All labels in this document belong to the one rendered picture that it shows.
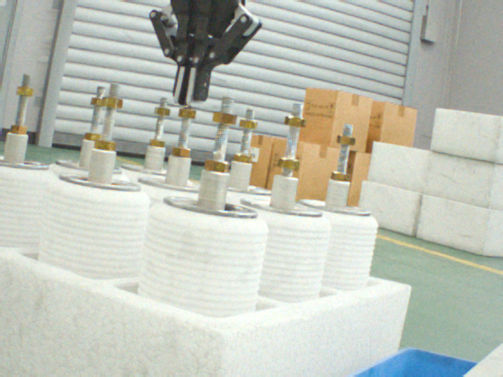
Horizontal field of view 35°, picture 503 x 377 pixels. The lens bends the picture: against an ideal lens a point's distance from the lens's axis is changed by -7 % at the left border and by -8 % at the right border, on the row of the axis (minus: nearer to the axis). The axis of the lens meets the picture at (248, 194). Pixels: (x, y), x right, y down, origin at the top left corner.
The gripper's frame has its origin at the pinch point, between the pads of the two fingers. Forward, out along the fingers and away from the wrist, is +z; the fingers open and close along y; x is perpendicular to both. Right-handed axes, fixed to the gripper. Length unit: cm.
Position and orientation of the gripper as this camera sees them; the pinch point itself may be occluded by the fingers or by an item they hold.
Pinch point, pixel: (191, 86)
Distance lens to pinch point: 83.5
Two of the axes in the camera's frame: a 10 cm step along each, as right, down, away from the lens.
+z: -1.6, 9.8, 0.7
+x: -5.4, -0.3, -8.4
